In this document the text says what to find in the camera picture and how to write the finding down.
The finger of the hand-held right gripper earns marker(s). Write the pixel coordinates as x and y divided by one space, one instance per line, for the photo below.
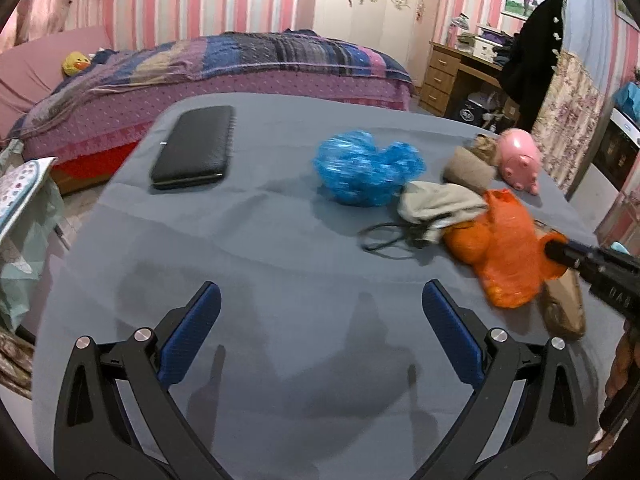
562 256
584 250

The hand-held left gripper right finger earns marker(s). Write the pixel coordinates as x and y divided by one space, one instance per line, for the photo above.
452 335

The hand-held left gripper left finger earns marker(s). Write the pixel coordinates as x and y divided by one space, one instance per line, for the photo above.
190 330

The orange plastic bag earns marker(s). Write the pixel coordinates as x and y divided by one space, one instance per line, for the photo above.
510 260

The small cardboard tube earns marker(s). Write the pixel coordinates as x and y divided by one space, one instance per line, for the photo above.
467 172

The beige cloth pouch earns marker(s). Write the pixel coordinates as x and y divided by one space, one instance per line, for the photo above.
440 200

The blue plastic bag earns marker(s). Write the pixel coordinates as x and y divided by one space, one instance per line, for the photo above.
360 170

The person's right hand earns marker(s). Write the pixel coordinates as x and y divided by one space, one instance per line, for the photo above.
625 370

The grey-blue tablecloth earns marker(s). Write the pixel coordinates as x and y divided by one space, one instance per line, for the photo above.
275 270

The water dispenser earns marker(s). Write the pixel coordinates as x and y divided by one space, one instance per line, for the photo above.
615 150

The pink pig mug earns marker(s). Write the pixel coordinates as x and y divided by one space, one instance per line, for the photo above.
517 157

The floral curtain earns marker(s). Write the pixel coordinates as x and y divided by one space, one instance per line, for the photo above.
570 120

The blue cloth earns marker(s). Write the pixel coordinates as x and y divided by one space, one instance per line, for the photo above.
631 100

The black box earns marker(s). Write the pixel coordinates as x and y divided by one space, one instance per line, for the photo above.
467 112

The pale green plastic bag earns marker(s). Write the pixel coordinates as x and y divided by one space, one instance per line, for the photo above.
25 270

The black textured case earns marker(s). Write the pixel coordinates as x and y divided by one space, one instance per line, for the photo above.
195 147

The black coat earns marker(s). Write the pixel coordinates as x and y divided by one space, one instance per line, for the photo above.
535 50

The wooden desk with drawers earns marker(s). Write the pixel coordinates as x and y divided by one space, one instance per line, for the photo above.
440 77

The white dotted cushion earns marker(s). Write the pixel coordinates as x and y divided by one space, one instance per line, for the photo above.
22 185

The white storage box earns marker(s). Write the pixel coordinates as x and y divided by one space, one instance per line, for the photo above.
487 47

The bed with purple skirt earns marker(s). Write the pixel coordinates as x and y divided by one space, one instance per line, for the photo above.
200 95

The pale blue sheer curtain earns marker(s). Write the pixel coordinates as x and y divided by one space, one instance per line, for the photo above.
590 10

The desk lamp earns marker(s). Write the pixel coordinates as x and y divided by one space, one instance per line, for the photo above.
460 21

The striped purple blue quilt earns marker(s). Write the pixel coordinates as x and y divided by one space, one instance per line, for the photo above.
250 55

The yellow duck plush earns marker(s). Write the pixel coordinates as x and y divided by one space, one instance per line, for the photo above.
75 64

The white wardrobe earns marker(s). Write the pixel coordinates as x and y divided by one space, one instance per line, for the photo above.
380 25

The pink headboard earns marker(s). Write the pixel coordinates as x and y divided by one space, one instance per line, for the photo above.
30 75

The wall picture with clock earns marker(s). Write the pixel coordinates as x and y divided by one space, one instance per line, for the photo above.
627 10

